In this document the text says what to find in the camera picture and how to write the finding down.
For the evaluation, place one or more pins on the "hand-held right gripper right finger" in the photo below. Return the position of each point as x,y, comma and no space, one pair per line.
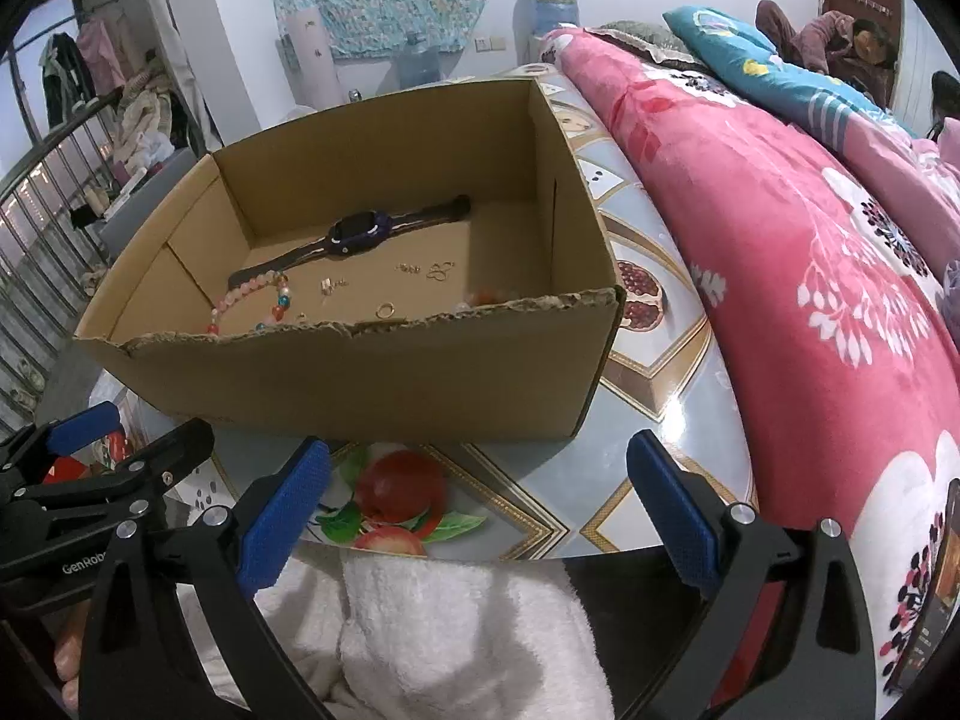
675,510

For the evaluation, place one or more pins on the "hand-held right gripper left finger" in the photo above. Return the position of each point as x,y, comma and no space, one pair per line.
289,510

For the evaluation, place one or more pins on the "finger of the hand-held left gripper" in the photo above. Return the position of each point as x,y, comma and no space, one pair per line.
82,427
165,457

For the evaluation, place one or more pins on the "brown cardboard box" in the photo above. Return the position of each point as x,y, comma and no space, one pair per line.
375,382

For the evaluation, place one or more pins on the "small gold charm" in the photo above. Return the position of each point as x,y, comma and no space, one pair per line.
327,286

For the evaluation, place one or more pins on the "small stud earrings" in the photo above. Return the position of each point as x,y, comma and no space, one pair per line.
409,268

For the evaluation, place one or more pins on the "gold loop earring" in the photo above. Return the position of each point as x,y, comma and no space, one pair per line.
435,274

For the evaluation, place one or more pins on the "dark purple wrist watch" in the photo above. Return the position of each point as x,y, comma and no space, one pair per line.
360,229

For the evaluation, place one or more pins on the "person's left hand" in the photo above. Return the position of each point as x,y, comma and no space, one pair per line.
67,656

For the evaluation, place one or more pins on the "metal railing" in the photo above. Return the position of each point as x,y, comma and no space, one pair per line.
45,240

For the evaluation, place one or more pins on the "white fluffy garment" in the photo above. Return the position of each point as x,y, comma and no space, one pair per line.
450,630

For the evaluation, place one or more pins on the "pink floral blanket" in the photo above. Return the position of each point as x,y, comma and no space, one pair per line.
750,240

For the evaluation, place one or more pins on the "beige quilted clothes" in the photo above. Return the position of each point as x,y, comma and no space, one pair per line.
146,120

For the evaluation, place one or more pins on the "dark hanging garment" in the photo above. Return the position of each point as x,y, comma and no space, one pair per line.
64,82

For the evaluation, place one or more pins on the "pink hanging garment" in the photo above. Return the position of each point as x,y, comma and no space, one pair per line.
101,52

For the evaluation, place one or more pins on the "white printed roll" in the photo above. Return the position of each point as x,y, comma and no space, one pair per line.
311,60

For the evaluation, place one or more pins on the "teal printed pillow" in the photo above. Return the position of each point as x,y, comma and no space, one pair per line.
750,60

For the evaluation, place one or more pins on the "grey lace pillow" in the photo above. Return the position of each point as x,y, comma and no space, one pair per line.
645,37

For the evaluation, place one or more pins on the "water dispenser with blue bottle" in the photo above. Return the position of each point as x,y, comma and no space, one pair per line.
555,0

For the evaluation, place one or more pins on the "wall socket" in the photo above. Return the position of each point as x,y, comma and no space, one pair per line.
489,44

